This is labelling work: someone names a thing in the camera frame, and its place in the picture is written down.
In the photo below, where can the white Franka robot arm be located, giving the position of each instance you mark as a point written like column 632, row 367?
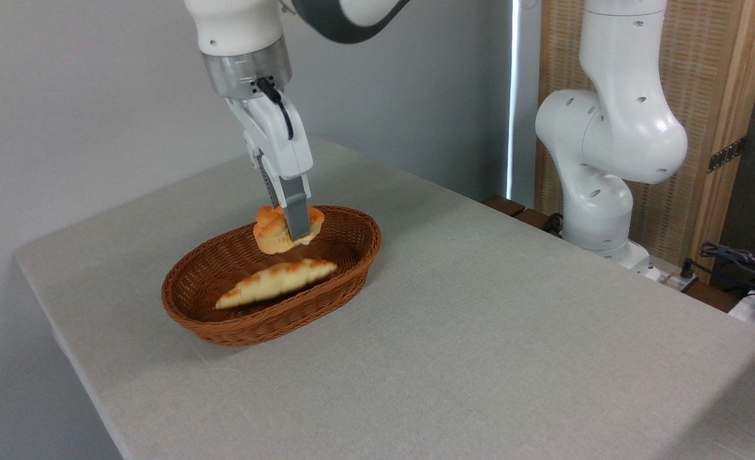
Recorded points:
column 614, row 134

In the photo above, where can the wooden woven screen panel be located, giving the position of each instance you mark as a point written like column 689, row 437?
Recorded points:
column 703, row 76

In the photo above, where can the round muffin bread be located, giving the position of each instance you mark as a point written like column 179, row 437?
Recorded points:
column 270, row 231

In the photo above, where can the black metal hinge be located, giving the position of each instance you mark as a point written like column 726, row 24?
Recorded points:
column 727, row 154

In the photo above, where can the brown wicker basket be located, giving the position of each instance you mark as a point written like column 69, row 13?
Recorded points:
column 224, row 275

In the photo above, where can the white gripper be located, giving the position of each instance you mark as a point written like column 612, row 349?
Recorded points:
column 275, row 144

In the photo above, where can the long braided bread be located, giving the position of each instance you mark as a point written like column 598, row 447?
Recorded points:
column 275, row 281

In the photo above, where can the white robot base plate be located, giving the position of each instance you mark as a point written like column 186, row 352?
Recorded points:
column 662, row 273

